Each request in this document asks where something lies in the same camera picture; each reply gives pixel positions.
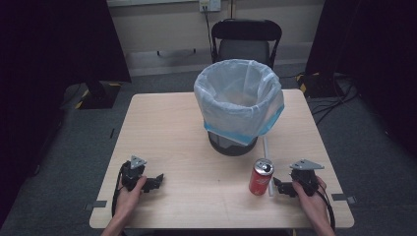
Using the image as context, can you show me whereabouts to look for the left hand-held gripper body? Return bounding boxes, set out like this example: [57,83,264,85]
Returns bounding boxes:
[119,154,149,193]

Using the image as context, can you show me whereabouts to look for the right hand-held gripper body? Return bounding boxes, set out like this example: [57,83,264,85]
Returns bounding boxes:
[288,158,326,198]

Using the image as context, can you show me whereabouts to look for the red drink can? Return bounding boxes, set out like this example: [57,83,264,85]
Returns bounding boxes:
[248,157,275,197]

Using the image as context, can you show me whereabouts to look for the white straw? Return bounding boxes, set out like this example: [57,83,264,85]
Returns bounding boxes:
[262,136,275,198]

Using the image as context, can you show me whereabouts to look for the black mesh trash bin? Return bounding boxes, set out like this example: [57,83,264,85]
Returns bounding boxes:
[207,130,260,157]

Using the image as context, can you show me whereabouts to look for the trash bin with plastic liner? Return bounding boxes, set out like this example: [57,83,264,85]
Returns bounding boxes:
[193,58,286,148]

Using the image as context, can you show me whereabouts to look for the person's left hand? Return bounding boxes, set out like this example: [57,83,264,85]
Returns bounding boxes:
[114,175,149,218]

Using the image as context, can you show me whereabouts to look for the person's right hand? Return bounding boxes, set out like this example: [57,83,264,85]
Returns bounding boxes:
[291,176,329,225]

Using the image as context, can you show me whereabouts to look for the grey tape strip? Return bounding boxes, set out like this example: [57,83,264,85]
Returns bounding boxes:
[330,193,357,205]
[84,200,108,211]

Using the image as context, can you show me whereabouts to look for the black stand base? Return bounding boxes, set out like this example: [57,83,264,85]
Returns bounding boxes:
[74,80,123,110]

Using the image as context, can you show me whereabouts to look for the black box with yellow tape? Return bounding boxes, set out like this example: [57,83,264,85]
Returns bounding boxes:
[296,72,346,99]

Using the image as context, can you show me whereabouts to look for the black curtain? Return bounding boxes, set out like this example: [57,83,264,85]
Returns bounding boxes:
[304,0,417,159]

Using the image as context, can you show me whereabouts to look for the black folding chair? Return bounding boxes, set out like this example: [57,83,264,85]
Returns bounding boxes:
[210,18,283,71]

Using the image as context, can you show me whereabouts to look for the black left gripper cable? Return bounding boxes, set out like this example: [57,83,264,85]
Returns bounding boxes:
[110,162,130,218]

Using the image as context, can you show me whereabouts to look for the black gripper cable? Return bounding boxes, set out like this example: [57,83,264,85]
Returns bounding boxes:
[316,182,336,233]
[110,162,130,218]

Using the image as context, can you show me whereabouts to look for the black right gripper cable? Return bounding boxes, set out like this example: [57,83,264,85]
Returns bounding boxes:
[316,182,336,233]

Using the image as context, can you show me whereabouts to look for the black floor cables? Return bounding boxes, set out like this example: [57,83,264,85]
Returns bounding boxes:
[310,74,361,126]

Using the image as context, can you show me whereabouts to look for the black power cable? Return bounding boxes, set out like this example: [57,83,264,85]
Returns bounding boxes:
[203,5,214,57]

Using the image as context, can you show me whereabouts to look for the white wall socket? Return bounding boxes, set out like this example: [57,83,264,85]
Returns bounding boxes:
[198,0,222,14]

